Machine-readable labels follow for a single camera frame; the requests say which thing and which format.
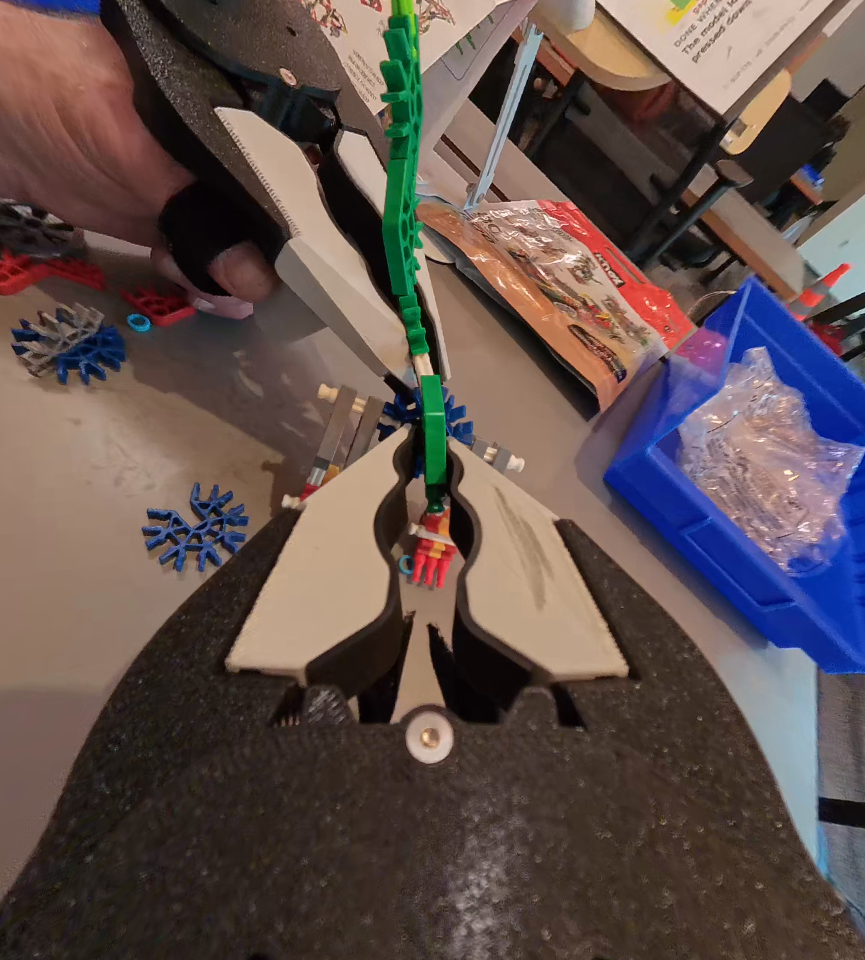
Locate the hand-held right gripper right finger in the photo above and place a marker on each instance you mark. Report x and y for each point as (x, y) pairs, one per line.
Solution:
(545, 600)

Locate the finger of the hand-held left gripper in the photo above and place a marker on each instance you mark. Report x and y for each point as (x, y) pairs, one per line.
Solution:
(327, 285)
(361, 161)

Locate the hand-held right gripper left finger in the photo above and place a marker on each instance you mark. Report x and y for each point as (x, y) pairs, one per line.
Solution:
(312, 592)

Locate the multicoloured construction toy model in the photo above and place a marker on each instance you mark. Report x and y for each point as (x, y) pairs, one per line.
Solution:
(346, 435)

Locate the person's left hand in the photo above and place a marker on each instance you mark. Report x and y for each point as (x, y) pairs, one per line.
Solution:
(42, 112)

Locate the blue snowflake connector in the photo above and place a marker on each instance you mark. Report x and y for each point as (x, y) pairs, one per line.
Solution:
(196, 529)

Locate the toy instruction sheet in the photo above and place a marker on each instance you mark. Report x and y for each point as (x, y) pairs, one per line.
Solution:
(447, 30)

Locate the blue storage bin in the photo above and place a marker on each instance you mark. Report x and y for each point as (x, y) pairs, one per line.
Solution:
(702, 517)

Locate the grey wheel hub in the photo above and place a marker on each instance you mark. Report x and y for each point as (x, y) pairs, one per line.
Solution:
(27, 225)

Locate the orange toy package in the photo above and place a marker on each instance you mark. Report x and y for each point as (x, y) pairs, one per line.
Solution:
(552, 300)

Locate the blue and grey snowflake connectors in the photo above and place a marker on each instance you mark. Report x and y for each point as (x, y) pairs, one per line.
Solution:
(91, 352)

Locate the clear plastic bag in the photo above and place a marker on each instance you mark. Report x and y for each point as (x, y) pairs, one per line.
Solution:
(762, 450)

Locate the wooden chair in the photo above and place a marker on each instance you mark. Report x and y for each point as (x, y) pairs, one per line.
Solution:
(759, 112)
(612, 60)

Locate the white printed sign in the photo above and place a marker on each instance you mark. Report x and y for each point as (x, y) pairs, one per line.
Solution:
(740, 52)

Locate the orange traffic cone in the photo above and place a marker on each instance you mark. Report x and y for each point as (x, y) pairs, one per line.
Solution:
(826, 289)

